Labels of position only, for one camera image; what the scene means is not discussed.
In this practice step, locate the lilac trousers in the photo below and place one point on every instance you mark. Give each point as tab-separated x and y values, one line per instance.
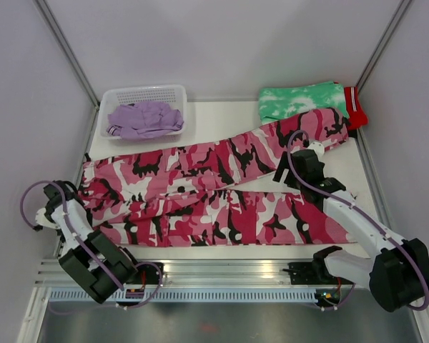
144	120

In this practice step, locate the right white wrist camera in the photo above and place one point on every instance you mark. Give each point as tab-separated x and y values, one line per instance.
317	147

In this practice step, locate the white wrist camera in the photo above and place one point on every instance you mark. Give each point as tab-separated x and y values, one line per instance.
42	221
317	147

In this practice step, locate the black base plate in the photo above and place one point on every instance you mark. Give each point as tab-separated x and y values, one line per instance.
302	273
147	273

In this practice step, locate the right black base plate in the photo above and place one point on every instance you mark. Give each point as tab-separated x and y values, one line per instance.
302	273

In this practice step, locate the right aluminium frame post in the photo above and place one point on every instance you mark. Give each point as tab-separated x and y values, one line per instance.
387	35

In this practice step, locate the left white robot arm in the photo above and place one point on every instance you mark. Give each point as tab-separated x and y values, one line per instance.
91	259

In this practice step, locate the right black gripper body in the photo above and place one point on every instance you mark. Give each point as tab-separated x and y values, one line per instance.
289	179

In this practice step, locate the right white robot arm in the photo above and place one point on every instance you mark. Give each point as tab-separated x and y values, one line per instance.
395	271

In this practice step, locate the green tie-dye folded trousers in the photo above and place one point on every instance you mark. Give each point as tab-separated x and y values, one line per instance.
282	103

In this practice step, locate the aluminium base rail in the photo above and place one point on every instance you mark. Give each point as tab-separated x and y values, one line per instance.
236	273

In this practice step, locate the white plastic basket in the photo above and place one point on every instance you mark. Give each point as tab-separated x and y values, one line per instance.
174	94

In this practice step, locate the red folded trousers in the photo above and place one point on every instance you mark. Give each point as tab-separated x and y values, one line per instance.
357	116

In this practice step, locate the left aluminium frame post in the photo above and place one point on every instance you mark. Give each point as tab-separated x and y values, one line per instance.
57	32

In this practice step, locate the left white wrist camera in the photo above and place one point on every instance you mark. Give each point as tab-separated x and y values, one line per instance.
42	221

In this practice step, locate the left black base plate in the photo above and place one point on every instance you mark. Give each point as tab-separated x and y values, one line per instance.
147	273

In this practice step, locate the aluminium frame post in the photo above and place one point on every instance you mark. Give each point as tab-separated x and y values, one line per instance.
57	32
387	35

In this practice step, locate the white slotted cable duct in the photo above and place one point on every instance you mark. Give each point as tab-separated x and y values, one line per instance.
206	295

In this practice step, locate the pink camouflage trousers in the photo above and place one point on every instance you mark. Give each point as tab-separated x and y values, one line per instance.
188	196

